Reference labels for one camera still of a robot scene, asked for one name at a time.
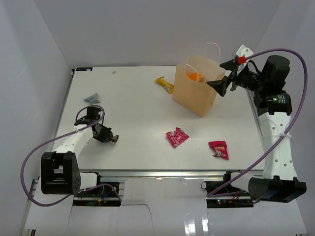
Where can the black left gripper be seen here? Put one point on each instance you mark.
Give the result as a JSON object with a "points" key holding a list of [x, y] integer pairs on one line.
{"points": [[108, 132]]}

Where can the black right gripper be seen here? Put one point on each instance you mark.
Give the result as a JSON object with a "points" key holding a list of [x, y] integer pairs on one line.
{"points": [[220, 86]]}

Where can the brown chocolate bar wrapper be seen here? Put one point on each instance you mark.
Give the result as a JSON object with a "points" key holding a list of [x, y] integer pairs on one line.
{"points": [[114, 139]]}

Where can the orange yellow snack bag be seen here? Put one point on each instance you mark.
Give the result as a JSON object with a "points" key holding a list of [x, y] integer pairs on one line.
{"points": [[195, 77]]}

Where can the silver blue snack wrapper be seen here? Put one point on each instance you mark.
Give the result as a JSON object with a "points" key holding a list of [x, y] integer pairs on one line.
{"points": [[93, 99]]}

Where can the red chips snack packet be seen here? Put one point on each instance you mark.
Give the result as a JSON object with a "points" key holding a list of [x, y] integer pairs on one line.
{"points": [[220, 149]]}

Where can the pink red snack packet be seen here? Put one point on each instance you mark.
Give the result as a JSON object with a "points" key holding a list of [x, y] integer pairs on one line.
{"points": [[176, 137]]}

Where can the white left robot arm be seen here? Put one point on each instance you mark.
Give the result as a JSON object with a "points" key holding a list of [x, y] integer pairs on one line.
{"points": [[60, 174]]}

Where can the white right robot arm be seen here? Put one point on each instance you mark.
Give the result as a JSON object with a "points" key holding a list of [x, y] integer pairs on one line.
{"points": [[279, 182]]}

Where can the brown paper bag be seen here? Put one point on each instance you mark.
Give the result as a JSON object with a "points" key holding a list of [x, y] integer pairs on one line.
{"points": [[196, 96]]}

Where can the yellow snack bar wrapper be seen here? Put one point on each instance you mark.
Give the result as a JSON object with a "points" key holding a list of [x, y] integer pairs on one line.
{"points": [[166, 85]]}

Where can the left blue corner label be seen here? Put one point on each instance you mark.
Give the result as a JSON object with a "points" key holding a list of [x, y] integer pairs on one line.
{"points": [[84, 69]]}

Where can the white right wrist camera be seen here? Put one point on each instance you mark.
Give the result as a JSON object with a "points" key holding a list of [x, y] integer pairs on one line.
{"points": [[241, 54]]}

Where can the aluminium table frame rail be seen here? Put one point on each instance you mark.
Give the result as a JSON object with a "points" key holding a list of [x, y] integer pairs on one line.
{"points": [[158, 173]]}

